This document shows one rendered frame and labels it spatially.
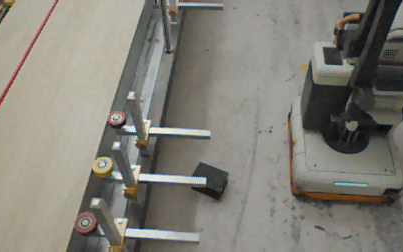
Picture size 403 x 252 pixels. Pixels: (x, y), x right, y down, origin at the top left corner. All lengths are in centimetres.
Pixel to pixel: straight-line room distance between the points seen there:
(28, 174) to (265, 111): 181
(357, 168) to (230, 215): 80
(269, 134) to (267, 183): 40
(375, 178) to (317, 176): 33
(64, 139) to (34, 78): 45
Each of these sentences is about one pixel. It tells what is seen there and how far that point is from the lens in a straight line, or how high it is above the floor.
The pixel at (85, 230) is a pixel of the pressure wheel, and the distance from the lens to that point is 152.
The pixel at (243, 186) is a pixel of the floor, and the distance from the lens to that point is 258.
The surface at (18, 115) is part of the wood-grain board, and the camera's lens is 197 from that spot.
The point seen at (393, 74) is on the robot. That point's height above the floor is 106.
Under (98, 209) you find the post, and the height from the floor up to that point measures 114.
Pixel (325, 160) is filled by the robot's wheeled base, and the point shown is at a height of 28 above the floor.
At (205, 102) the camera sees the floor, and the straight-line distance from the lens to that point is 302.
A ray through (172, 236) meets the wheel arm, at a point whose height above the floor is 84.
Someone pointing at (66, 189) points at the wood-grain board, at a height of 90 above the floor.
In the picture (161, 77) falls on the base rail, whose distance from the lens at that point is 222.
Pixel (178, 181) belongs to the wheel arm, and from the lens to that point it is 164.
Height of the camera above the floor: 223
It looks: 51 degrees down
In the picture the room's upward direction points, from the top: 3 degrees counter-clockwise
